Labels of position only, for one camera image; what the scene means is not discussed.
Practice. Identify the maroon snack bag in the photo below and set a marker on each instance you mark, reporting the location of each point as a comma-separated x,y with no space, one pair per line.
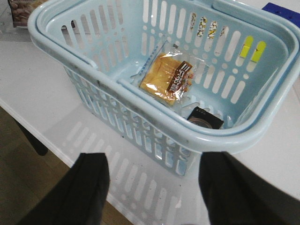
22,9

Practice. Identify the light blue plastic basket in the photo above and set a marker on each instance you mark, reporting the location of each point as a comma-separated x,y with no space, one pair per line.
253,58

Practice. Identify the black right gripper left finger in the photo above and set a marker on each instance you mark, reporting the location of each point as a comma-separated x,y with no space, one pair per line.
78,198

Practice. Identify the blue board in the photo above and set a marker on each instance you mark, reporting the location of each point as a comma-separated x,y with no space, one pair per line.
283,12

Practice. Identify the packaged bread slice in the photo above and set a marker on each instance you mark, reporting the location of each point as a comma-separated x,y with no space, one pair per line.
169,73

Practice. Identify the black tissue pack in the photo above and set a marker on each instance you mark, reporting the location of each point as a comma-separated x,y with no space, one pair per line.
204,119

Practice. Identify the black table leg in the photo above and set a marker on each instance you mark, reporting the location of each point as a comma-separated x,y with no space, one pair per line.
40,148

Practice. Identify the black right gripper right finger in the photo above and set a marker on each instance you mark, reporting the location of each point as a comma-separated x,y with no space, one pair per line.
234,195

